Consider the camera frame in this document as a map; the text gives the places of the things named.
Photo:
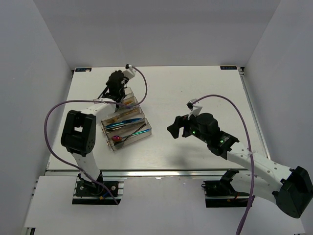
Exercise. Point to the clear smoked utensil organizer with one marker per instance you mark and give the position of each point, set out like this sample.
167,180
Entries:
125,127

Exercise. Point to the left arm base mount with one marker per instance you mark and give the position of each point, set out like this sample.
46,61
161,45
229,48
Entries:
88,194

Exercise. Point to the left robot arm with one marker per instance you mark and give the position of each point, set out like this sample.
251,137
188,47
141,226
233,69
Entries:
79,132

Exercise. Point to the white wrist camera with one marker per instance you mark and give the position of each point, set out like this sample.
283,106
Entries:
129,72
195,108

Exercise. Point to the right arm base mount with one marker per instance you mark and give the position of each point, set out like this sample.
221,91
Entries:
218,197

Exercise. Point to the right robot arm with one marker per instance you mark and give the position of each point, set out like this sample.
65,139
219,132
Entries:
290,189

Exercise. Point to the iridescent rainbow spoon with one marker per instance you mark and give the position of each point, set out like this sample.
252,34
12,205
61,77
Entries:
117,139

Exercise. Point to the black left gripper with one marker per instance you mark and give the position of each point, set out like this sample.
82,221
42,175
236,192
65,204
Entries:
107,83

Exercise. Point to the black knife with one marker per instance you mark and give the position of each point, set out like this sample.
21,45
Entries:
107,130

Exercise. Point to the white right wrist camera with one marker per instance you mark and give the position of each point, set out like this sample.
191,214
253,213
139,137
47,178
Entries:
195,108

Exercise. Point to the aluminium table frame rail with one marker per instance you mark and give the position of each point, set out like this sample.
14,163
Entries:
164,93

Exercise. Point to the blue serrated knife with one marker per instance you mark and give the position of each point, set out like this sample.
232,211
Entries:
124,122

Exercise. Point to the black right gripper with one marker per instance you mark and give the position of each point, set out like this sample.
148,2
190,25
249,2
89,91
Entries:
174,129

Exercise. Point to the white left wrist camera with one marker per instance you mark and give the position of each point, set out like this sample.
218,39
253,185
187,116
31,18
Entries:
129,72

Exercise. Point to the gold fork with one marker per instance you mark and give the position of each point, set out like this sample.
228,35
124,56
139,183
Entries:
122,115

